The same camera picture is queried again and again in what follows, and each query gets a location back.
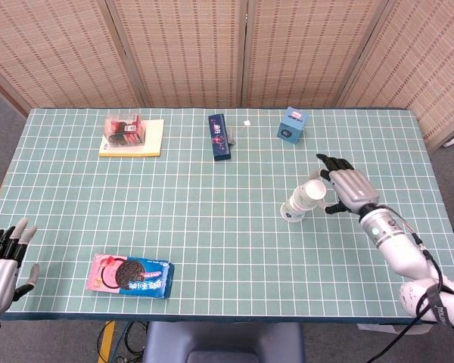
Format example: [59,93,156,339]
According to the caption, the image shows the light blue speaker box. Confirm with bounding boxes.
[276,106,309,145]

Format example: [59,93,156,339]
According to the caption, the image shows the yellow notepad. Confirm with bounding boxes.
[98,119,165,159]

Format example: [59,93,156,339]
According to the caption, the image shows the black arm strap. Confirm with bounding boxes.
[424,284,454,327]

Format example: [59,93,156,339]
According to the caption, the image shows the black floor cables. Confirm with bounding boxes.
[97,321,149,363]

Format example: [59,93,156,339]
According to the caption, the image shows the blue Oreo cookie box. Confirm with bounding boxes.
[86,253,176,300]

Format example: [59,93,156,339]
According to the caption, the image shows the dark blue long box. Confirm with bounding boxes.
[207,113,232,163]

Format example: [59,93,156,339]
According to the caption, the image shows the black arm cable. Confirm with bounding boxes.
[362,206,454,363]

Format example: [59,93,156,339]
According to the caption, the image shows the yellow floor strip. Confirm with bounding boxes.
[97,320,117,363]

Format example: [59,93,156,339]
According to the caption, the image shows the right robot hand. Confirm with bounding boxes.
[309,153,380,217]

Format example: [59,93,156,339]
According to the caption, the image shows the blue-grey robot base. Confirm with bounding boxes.
[141,321,306,363]

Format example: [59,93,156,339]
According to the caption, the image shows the green grid tablecloth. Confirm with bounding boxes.
[0,107,454,323]

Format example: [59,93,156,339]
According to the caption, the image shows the clear plastic capsule box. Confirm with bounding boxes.
[103,113,146,148]

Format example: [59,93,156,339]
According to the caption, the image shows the woven bamboo folding screen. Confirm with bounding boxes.
[0,0,454,153]

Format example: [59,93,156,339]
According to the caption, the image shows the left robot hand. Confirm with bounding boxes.
[0,217,41,315]

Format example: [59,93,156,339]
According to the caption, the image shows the white sheet on floor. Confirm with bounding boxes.
[356,323,431,336]

